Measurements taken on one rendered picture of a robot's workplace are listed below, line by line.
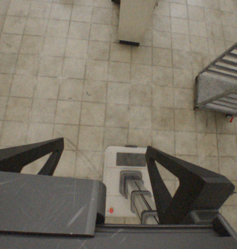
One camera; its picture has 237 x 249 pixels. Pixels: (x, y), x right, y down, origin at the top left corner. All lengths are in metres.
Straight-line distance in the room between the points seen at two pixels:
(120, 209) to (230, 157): 1.56
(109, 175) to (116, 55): 1.52
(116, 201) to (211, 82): 1.79
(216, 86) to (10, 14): 3.00
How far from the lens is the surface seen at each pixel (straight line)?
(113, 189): 1.24
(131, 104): 1.52
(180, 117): 1.73
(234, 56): 1.77
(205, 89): 1.87
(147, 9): 1.65
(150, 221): 0.65
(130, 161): 1.19
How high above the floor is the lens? 1.42
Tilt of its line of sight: 80 degrees down
